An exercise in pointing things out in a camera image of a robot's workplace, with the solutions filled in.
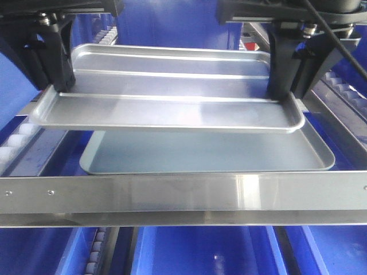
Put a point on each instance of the blue bin bottom centre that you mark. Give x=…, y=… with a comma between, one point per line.
x=207, y=250

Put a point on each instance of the roller track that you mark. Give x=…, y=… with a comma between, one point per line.
x=20, y=132
x=346, y=91

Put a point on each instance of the large blue bin left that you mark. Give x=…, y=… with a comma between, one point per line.
x=16, y=90

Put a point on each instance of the right steel divider rail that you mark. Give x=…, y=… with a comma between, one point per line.
x=344, y=124

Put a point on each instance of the far right roller track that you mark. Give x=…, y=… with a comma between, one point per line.
x=346, y=91

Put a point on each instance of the steel shelf front rail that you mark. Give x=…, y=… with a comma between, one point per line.
x=266, y=198

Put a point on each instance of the ribbed silver metal tray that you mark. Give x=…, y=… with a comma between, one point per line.
x=168, y=89

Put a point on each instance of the blue bin rear centre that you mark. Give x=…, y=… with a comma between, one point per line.
x=175, y=24

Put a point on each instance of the large grey flat tray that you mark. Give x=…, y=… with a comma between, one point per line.
x=123, y=152

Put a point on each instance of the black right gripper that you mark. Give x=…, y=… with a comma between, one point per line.
x=297, y=65

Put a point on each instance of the far left roller track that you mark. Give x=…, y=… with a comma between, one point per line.
x=20, y=132

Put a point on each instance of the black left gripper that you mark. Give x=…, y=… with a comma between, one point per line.
x=53, y=37

